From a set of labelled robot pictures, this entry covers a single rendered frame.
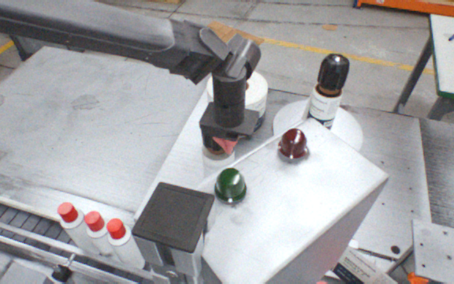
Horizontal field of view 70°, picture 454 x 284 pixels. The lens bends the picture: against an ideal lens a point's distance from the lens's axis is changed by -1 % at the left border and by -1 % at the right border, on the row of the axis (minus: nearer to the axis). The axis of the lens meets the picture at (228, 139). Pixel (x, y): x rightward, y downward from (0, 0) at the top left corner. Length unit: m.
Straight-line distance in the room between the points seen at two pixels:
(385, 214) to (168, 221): 0.86
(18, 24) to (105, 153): 0.82
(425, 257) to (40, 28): 0.68
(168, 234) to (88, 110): 1.20
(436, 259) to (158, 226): 0.55
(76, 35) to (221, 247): 0.32
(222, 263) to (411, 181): 0.95
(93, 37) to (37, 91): 1.15
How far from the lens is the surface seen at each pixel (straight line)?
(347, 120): 1.23
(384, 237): 1.00
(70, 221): 0.81
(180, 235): 0.22
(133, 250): 0.80
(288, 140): 0.28
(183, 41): 0.50
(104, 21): 0.46
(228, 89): 0.53
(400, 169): 1.16
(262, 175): 0.28
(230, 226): 0.25
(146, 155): 1.16
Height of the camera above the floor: 1.70
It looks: 48 degrees down
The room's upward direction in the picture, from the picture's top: straight up
